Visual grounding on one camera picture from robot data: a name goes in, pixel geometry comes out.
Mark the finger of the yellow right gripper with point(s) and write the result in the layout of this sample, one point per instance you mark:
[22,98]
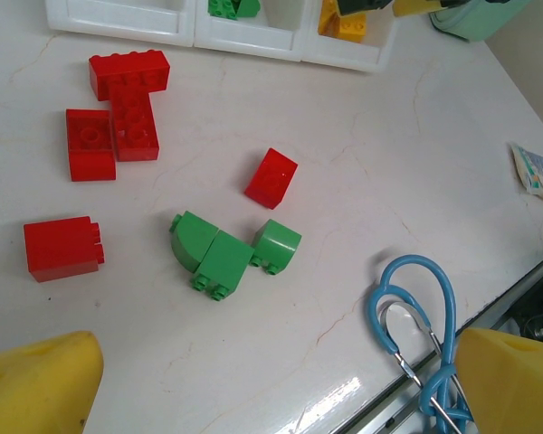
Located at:
[416,7]
[362,6]

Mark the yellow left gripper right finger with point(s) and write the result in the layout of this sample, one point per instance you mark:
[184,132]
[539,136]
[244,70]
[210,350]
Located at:
[511,389]

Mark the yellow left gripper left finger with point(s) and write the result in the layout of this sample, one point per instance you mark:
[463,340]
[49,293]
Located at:
[36,389]

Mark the green curved lego brick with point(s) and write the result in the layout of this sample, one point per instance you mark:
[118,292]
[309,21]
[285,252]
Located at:
[276,242]
[194,239]
[221,9]

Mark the green square lego brick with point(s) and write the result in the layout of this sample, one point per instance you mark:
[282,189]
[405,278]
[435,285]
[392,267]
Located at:
[224,260]

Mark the white plastic bin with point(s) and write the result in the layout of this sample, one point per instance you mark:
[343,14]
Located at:
[244,40]
[117,22]
[344,56]

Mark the mint green storage box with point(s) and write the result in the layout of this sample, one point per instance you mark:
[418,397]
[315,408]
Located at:
[479,22]

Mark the blue stethoscope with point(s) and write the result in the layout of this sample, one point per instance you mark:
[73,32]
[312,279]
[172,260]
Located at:
[449,316]

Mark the red tall lego brick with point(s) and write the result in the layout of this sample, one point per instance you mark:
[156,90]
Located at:
[59,248]

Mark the red sloped lego brick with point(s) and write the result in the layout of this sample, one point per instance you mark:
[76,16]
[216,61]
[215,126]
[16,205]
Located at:
[271,178]

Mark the white printed packet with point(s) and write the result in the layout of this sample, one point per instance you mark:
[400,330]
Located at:
[538,174]

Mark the red square lego brick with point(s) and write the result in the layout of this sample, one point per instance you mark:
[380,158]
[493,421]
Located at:
[90,167]

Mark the red long lego brick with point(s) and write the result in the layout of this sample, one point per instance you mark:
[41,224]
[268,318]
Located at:
[133,122]
[131,68]

